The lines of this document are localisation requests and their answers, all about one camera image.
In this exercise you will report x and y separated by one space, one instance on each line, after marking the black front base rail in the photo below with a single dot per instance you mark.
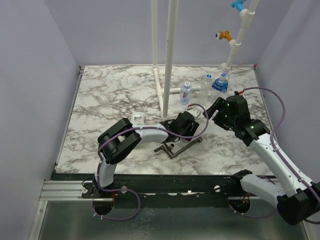
130 191

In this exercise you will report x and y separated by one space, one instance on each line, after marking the blue pipe fitting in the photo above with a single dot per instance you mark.
238 4

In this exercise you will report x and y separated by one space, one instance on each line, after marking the orange nozzle fitting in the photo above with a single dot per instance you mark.
223 35

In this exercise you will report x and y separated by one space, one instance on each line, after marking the white PVC pipe stand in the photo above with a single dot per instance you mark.
163 92

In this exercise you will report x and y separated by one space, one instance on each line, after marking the white PVC pipe tree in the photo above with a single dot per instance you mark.
246 17

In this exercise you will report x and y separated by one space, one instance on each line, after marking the clear plastic bottle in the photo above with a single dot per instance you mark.
205 88

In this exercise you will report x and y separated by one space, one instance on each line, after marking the red white bottle cap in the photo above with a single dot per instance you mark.
187 83

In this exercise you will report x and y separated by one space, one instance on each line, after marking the green orange label bottle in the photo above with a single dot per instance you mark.
138 118

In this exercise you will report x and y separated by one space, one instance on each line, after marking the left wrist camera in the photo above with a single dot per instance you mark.
196 113

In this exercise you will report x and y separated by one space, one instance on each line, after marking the dark metal faucet handle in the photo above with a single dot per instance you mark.
168 148

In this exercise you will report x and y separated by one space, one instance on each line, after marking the blue label plastic bottle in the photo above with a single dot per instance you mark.
220 85

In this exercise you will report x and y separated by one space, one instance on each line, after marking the purple label plastic bottle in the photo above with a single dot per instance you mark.
185 94

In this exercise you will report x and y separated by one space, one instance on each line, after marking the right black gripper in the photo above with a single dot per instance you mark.
216 110

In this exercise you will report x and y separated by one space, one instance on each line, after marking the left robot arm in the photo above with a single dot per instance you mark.
116 143

